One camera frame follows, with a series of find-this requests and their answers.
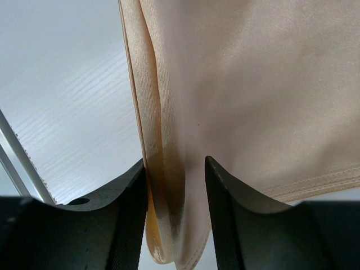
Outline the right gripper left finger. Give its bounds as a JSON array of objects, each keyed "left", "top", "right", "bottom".
[{"left": 1, "top": 161, "right": 147, "bottom": 269}]

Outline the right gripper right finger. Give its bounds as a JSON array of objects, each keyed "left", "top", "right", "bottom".
[{"left": 205, "top": 156, "right": 359, "bottom": 269}]

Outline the orange cloth napkin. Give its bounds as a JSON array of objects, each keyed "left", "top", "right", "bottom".
[{"left": 119, "top": 1, "right": 359, "bottom": 269}]

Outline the aluminium front rail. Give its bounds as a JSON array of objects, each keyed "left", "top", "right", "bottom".
[{"left": 1, "top": 114, "right": 55, "bottom": 205}]

